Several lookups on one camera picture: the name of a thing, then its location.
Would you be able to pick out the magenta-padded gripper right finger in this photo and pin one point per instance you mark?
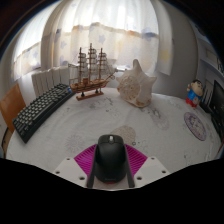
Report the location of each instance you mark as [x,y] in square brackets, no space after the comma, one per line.
[151,170]

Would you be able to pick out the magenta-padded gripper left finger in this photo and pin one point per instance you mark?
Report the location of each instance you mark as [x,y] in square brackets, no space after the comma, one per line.
[70,170]

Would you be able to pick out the black computer mouse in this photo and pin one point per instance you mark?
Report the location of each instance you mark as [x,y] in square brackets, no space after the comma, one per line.
[110,160]

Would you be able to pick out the white printed tablecloth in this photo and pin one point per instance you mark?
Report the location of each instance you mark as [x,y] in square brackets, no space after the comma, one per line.
[156,133]

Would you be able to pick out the black keyboard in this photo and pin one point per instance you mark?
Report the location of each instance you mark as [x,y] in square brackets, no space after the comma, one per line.
[38,111]

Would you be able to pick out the large white conch shell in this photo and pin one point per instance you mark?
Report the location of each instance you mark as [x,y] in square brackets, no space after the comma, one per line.
[135,88]

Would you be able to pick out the wooden sailing ship model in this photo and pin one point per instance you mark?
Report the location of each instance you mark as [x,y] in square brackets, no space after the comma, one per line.
[86,86]

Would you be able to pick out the cartoon boy figurine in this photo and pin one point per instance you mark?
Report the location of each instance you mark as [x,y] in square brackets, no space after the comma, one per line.
[194,95]

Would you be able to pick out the brown wooden chair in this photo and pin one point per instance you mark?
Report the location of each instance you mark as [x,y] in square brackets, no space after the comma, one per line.
[11,105]

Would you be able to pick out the black router with antennas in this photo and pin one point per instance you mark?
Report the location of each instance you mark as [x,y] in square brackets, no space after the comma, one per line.
[206,100]

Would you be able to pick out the white radiator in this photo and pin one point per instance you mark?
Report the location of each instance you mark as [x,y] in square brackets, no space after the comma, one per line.
[46,81]

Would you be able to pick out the black monitor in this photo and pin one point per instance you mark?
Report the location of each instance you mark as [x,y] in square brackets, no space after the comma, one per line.
[218,103]

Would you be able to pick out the white star-print curtain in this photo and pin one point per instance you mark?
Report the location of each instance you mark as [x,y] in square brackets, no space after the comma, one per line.
[110,33]

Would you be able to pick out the white wall shelf unit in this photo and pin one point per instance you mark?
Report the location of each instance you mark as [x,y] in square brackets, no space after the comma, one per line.
[210,60]

